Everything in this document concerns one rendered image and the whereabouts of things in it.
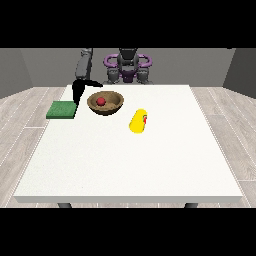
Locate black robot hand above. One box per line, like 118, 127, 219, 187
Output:
71, 78, 104, 108

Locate green square pad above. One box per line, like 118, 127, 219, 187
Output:
45, 100, 78, 120

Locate brown wooden bowl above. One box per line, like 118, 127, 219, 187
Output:
86, 91, 125, 117

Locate yellow cup with melon print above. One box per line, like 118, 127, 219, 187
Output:
128, 108, 149, 135

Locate grey robot trunk purple rings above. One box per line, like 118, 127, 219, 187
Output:
102, 48, 155, 86

